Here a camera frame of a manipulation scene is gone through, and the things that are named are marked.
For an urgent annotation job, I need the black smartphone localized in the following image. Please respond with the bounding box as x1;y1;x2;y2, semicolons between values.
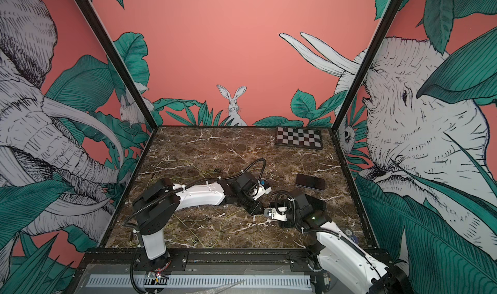
295;174;326;191

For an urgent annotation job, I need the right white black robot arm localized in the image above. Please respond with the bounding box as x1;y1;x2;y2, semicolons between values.
264;191;414;293

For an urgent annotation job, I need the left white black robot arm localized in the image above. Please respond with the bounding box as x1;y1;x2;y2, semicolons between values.
122;158;272;260

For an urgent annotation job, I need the black white checkerboard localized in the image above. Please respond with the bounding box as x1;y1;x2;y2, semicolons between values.
274;127;323;150

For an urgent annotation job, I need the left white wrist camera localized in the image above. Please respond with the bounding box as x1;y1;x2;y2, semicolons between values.
251;180;272;200

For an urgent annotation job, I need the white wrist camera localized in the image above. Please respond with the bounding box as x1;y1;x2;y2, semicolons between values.
251;180;272;200
264;207;287;222

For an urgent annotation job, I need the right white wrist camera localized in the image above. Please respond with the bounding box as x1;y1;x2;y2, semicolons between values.
264;207;287;222

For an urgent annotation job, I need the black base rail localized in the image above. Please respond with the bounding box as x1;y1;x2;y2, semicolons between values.
77;248;389;273

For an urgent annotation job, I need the white slotted cable duct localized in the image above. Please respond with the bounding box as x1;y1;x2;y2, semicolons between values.
85;274;312;290

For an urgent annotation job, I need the right black frame post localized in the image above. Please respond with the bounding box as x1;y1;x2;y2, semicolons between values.
331;0;403;134

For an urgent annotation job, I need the black frame post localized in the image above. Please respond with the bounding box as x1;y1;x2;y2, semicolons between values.
74;0;159;132
331;0;403;134

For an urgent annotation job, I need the left black frame post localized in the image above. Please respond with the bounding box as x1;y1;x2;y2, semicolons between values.
74;0;159;132

